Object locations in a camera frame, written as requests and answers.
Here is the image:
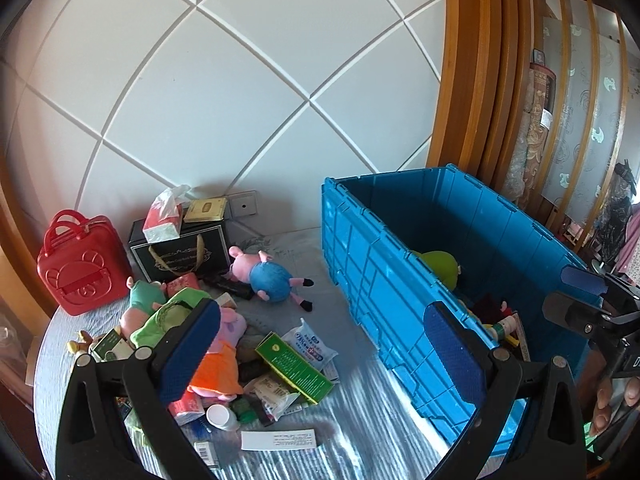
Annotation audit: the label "wooden partition frame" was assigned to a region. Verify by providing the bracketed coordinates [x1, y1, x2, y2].
[425, 0, 640, 241]

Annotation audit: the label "wooden wall trim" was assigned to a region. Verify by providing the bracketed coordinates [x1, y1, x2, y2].
[0, 180, 56, 321]

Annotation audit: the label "long green carton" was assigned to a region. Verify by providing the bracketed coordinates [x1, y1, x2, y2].
[255, 331, 335, 406]

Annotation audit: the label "pig plush teal dress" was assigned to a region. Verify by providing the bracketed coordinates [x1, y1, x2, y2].
[120, 279, 168, 341]

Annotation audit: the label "frosted patterned glass panel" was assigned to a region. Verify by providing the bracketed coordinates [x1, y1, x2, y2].
[542, 15, 631, 221]

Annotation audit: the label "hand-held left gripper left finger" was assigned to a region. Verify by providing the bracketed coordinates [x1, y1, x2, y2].
[55, 297, 222, 480]

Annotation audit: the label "black gift bag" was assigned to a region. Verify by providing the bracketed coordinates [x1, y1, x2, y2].
[129, 222, 232, 282]

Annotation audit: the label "white medical packet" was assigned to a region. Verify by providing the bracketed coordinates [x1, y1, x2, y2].
[245, 375, 301, 421]

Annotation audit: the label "black pouch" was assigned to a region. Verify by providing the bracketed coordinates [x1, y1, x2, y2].
[215, 277, 253, 301]

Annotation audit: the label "white wall socket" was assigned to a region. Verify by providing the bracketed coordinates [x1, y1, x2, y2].
[226, 191, 258, 218]

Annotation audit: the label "grey fur toy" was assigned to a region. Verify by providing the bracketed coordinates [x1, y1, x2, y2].
[237, 332, 266, 363]

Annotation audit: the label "gold box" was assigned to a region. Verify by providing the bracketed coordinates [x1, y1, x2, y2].
[184, 197, 228, 223]

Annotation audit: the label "pig plush orange dress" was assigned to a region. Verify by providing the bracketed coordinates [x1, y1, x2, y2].
[187, 305, 248, 403]

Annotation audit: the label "pink soft pack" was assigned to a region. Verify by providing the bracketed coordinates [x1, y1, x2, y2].
[167, 272, 201, 299]

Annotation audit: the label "white green tube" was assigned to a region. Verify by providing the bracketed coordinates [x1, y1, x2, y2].
[492, 312, 519, 342]

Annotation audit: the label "pig plush green outfit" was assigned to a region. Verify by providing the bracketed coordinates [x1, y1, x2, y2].
[132, 290, 203, 348]

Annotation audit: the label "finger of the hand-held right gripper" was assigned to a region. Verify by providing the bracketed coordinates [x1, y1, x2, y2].
[544, 291, 617, 337]
[560, 265, 640, 303]

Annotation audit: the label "pig plush blue body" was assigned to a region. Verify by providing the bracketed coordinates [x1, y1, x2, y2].
[227, 246, 315, 312]

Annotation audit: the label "beige toy figure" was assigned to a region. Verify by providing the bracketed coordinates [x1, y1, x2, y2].
[66, 330, 103, 356]

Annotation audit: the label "rolled patterned fabric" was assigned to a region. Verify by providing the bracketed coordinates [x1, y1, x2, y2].
[505, 50, 558, 206]

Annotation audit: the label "white blue wipes packet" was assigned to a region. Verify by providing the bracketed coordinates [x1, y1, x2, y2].
[281, 317, 338, 368]

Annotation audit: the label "green plush toy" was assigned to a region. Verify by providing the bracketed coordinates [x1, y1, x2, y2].
[419, 249, 461, 291]

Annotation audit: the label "small white barcode box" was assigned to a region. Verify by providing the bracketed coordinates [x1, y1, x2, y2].
[192, 440, 221, 470]

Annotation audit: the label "grey striped bed sheet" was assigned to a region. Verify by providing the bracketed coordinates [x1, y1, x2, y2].
[32, 227, 481, 480]

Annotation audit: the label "green white small box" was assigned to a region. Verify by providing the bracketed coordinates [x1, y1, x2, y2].
[90, 330, 132, 363]

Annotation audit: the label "dark red plush toy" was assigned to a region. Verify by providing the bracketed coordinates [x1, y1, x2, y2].
[472, 295, 513, 328]

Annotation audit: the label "hanging clothes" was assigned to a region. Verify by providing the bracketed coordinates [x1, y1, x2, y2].
[595, 160, 640, 286]

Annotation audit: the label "blue plastic crate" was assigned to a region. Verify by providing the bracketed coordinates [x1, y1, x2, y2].
[321, 164, 608, 458]

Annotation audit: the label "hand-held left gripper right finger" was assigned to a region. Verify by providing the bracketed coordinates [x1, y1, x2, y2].
[424, 301, 588, 480]

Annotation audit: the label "clear plastic bag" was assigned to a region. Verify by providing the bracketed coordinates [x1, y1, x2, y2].
[0, 327, 31, 377]

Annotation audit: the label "person's right hand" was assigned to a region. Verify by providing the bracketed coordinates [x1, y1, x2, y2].
[589, 374, 640, 437]

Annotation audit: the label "red white tissue pack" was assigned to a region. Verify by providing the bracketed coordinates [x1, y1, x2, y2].
[142, 185, 193, 245]

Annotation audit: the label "red toy suitcase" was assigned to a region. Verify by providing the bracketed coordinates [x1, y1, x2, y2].
[36, 210, 132, 317]

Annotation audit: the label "red printed soft pack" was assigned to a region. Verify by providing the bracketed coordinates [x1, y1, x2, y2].
[167, 390, 208, 423]

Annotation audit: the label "white flat carton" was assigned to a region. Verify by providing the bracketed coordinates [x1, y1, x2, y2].
[241, 428, 317, 452]

